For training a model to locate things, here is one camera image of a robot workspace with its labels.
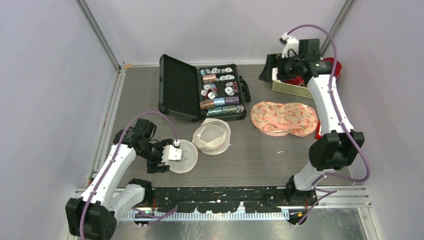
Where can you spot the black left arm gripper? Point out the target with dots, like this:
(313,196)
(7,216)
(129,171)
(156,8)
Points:
(152,166)

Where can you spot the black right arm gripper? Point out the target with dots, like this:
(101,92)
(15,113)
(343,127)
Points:
(272,62)

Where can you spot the red bra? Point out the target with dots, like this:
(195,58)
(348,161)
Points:
(322,67)

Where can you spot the floral mesh laundry bag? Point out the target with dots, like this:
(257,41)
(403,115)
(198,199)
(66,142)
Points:
(281,119)

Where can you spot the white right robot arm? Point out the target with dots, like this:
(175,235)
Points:
(339,143)

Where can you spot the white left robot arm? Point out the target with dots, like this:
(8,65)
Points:
(95,214)

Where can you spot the green plastic basket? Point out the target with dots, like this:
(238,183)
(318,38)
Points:
(286,88)

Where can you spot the black poker chip case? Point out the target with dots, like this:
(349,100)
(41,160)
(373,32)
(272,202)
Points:
(197,93)

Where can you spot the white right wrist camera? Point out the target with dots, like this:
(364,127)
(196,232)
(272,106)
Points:
(290,46)

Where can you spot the aluminium frame rail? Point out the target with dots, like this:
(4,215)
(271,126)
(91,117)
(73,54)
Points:
(95,27)

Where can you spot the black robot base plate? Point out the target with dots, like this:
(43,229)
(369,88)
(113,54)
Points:
(224,199)

